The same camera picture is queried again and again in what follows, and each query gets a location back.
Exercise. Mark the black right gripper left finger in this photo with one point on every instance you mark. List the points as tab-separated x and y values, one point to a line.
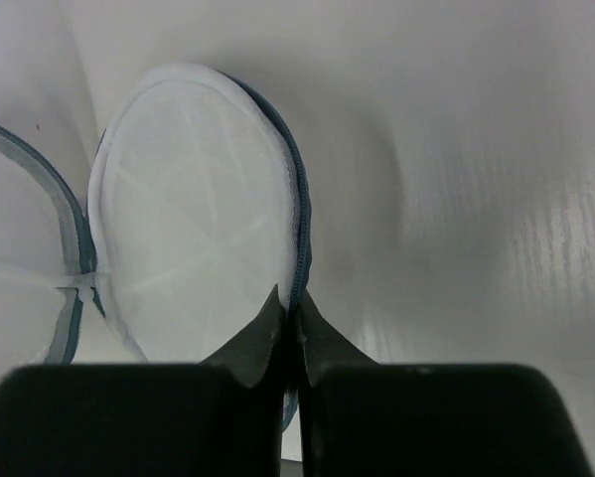
220	417

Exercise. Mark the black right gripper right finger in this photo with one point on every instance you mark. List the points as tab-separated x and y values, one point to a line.
362	418

